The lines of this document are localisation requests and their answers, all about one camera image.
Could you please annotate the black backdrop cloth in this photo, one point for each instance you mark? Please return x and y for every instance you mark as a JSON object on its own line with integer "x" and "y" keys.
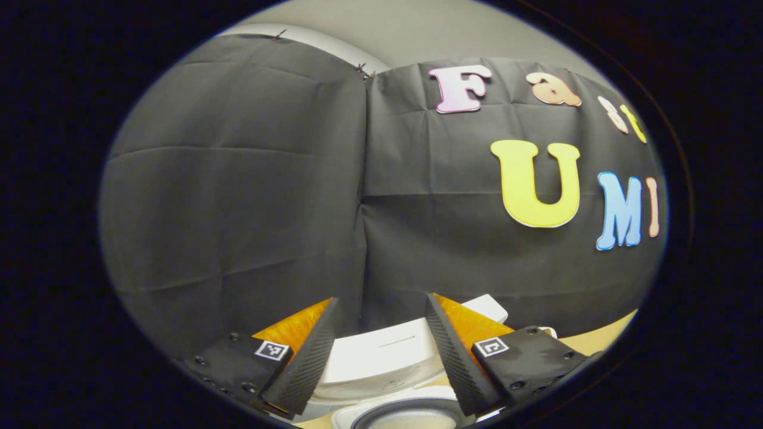
{"x": 238, "y": 208}

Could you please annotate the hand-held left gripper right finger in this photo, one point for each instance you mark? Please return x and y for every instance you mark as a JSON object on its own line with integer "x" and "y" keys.
{"x": 456, "y": 363}

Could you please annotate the white rice cooker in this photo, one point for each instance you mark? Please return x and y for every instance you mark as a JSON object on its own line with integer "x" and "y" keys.
{"x": 381, "y": 357}

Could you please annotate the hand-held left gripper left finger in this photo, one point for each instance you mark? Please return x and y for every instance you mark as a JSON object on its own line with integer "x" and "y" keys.
{"x": 304, "y": 369}

